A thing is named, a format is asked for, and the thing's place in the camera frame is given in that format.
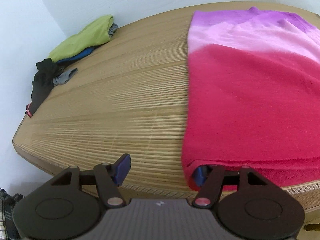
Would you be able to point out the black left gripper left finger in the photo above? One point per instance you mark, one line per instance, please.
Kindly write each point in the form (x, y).
(72, 203)

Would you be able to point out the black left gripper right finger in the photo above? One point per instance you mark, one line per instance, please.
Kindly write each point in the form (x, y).
(247, 204)

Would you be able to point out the blue folded garment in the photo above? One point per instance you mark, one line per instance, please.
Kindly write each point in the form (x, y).
(79, 56)

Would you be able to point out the grey small garment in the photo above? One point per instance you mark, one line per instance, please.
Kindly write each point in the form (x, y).
(64, 77)

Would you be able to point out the pink purple gradient garment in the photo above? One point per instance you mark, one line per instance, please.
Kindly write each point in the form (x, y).
(253, 94)

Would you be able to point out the black garment with pink trim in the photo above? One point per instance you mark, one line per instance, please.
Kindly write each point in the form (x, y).
(43, 84)

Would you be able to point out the wooden furniture at right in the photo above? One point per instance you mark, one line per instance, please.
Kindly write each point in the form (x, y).
(312, 227)

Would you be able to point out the dark patterned cloth on floor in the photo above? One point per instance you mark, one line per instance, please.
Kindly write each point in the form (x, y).
(8, 227)

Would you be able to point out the lime green folded garment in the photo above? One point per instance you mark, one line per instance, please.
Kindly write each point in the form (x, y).
(94, 34)

